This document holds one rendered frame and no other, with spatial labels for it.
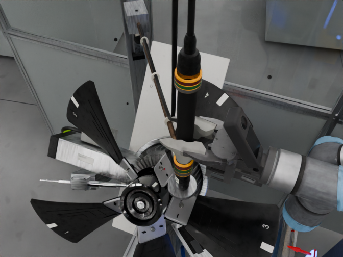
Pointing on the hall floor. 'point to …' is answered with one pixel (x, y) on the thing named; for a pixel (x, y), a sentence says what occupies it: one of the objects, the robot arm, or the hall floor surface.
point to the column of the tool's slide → (136, 77)
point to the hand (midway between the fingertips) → (171, 128)
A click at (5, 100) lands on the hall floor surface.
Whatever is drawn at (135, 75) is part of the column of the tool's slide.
